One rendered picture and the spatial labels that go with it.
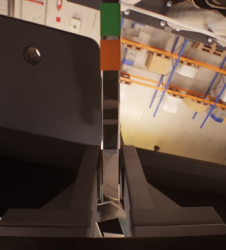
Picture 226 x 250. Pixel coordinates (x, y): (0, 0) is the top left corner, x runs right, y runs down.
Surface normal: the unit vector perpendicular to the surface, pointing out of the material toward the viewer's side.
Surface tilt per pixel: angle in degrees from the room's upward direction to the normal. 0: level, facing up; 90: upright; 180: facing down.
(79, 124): 90
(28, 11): 90
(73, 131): 90
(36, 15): 90
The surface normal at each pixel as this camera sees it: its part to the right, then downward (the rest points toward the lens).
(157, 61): 0.01, 0.51
